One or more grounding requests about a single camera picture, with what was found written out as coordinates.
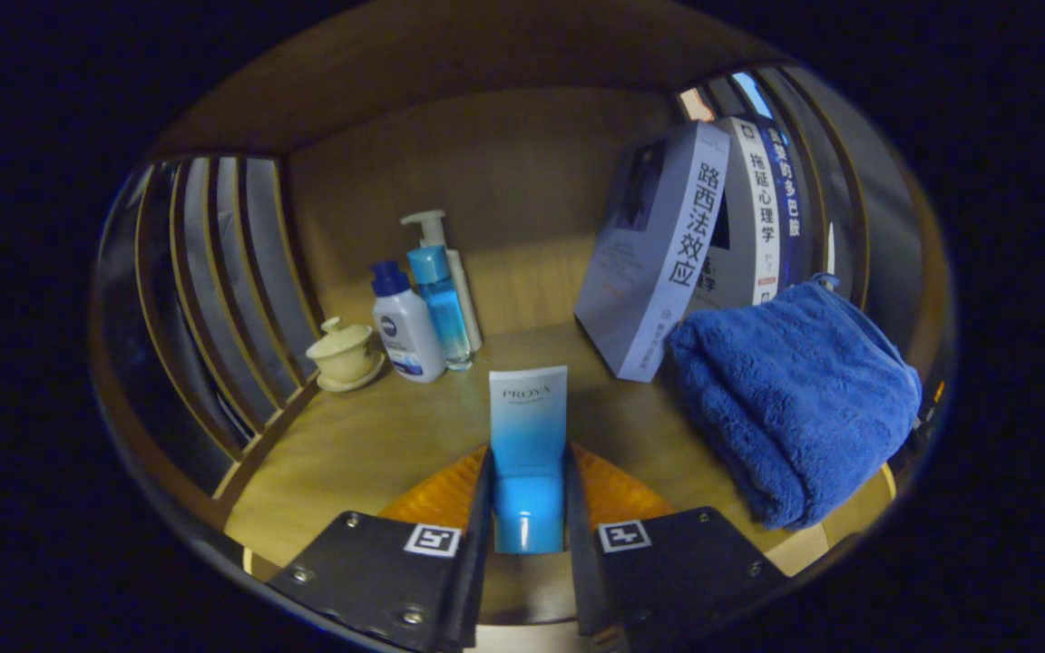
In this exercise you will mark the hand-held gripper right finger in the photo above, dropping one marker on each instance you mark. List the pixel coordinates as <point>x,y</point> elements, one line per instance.
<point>581,580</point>

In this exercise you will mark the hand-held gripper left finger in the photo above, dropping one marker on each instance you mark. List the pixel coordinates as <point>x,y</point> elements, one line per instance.
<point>477,580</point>

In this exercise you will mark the blue white cosmetic tube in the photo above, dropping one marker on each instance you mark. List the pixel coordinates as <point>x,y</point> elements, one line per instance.
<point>527,435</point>

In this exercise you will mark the wooden countertop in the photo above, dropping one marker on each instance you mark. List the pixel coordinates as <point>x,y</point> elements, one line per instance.
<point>395,444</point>

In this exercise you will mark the wooden cabinet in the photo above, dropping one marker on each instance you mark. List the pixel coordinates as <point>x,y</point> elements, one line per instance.
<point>504,163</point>

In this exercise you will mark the white bottle with blue cap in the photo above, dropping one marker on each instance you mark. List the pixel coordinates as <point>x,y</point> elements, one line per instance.
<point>406,336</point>

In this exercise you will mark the cream lidded teacup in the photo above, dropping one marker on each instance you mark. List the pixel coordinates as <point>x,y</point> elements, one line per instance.
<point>341,355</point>

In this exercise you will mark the blue pump bottle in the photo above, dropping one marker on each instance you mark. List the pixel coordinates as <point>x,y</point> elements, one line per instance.
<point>443,313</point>

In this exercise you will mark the blue folded towel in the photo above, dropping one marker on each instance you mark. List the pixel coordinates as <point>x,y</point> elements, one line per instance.
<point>786,399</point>

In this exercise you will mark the white slim bottle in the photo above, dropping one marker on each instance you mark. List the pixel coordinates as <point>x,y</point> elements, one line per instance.
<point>466,299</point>

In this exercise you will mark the light purple book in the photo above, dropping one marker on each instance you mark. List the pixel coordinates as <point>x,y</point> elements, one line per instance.
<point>640,272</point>

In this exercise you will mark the white book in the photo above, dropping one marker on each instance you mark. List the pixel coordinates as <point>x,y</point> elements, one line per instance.
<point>749,245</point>

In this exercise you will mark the dark blue book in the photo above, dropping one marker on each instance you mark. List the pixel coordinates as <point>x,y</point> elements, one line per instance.
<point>790,199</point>

